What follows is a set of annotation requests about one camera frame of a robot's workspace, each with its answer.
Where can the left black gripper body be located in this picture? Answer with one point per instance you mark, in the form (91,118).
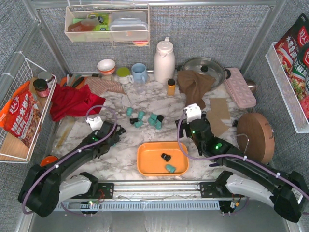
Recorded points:
(112,132)

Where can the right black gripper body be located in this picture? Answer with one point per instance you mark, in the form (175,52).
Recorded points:
(181,123)

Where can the tan scouring pad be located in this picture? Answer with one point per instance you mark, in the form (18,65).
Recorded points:
(220,108)
(217,126)

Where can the brown cloth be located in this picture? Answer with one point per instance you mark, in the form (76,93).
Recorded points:
(194,85)

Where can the orange plastic tray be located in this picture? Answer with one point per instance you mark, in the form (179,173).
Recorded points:
(162,158)

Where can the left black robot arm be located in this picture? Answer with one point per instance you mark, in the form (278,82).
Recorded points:
(47,186)

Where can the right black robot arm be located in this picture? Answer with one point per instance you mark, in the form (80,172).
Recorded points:
(287,193)

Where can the black small lid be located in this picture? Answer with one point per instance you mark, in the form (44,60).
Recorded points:
(235,123)

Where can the orange spice bottle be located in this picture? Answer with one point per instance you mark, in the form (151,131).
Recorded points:
(171,87)

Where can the round wooden board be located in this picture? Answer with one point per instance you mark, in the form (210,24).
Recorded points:
(255,137)

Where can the red cloth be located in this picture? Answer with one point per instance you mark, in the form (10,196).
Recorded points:
(69,101)

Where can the orange cup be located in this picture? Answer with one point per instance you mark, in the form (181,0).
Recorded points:
(48,160)

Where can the striped beige cloth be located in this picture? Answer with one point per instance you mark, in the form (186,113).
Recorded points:
(99,86)

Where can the steel pot with lid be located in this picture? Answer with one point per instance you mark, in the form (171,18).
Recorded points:
(207,66)

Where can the pink egg tray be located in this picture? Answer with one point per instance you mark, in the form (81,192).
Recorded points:
(238,89)

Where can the white thermos jug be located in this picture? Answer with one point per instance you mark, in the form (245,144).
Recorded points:
(164,61)

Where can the green lid white cup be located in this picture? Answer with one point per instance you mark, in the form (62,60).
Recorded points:
(124,75)

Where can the blue mug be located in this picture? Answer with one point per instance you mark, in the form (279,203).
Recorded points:
(139,72)

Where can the white orange striped bowl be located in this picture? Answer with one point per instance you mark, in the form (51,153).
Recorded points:
(106,66)

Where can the red snack bag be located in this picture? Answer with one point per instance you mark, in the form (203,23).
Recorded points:
(19,117)

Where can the silver lid glass jar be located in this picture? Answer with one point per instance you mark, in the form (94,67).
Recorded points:
(47,76)

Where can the clear plastic food container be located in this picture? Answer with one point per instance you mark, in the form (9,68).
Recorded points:
(129,26)

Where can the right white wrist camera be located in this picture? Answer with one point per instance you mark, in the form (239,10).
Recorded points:
(192,112)

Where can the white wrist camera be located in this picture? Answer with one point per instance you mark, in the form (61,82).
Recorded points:
(94,123)
(192,112)

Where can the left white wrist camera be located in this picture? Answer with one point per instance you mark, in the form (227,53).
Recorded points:
(94,123)

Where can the purple handled knife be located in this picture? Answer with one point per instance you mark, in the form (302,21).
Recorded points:
(214,165)

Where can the white wire wall basket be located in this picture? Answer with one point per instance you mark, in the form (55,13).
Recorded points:
(12,150)

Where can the cream wall shelf basket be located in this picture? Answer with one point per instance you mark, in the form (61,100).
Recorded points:
(78,28)

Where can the right white wall basket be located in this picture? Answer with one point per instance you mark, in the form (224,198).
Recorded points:
(296,114)

